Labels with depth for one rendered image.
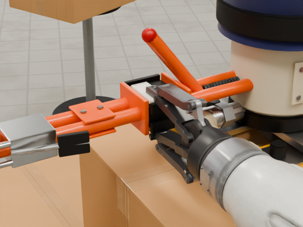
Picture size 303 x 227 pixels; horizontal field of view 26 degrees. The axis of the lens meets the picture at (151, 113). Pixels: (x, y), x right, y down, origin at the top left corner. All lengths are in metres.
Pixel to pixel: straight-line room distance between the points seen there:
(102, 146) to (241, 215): 0.45
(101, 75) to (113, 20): 1.01
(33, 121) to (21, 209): 0.79
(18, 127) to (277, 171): 0.38
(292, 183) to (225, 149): 0.11
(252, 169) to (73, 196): 1.03
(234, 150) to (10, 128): 0.32
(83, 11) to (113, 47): 1.47
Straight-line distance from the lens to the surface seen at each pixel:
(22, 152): 0.92
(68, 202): 1.75
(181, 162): 0.97
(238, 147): 0.84
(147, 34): 0.98
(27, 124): 0.96
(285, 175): 0.77
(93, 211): 1.26
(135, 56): 4.13
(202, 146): 0.87
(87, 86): 3.28
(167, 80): 1.06
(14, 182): 1.86
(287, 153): 1.13
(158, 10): 5.01
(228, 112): 1.12
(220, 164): 0.83
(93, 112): 0.98
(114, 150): 1.17
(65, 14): 2.83
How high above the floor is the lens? 1.52
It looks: 27 degrees down
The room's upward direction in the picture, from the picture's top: straight up
